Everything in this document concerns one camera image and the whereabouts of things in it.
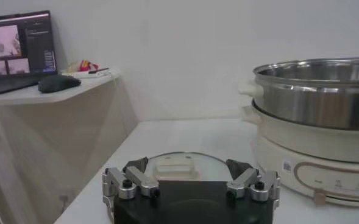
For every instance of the round glass pot lid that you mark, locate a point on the round glass pot lid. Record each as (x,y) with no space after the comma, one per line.
(209,165)

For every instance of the smartphone in white case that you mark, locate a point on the smartphone in white case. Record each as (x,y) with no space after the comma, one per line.
(84,74)

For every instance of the cream electric cooker base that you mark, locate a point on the cream electric cooker base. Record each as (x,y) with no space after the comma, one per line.
(304,152)

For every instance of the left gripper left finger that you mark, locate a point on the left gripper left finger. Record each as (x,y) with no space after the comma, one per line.
(142,182)

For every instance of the pink snack packet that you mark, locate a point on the pink snack packet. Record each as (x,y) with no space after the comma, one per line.
(89,64)

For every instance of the black computer mouse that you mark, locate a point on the black computer mouse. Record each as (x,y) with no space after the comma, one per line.
(58,83)

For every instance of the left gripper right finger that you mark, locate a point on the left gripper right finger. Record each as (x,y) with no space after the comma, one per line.
(243,179)

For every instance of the stainless steel steamer pot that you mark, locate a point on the stainless steel steamer pot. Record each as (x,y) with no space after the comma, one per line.
(304,103)

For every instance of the yellow snack packet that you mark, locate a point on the yellow snack packet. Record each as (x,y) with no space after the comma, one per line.
(74,65)

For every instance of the black laptop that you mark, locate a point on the black laptop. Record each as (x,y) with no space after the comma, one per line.
(14,45)

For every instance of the white side table with laptop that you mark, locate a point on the white side table with laptop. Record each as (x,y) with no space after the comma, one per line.
(45,121)

